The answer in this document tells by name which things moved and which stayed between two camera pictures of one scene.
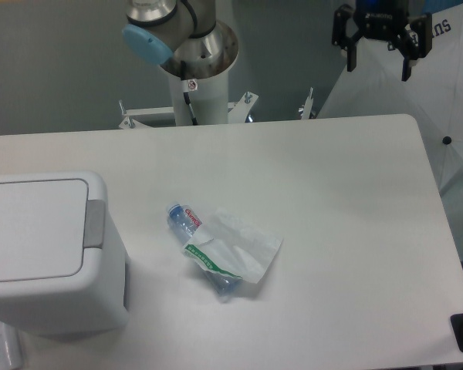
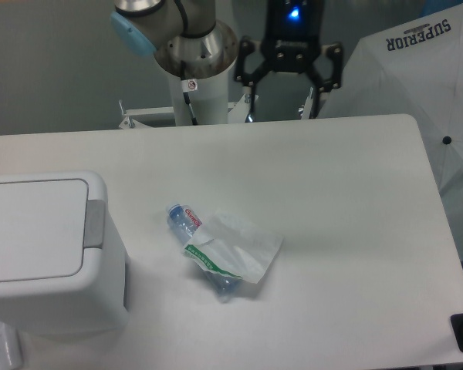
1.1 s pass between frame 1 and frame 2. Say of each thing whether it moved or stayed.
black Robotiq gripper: moved
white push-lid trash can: stayed
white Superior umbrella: stayed
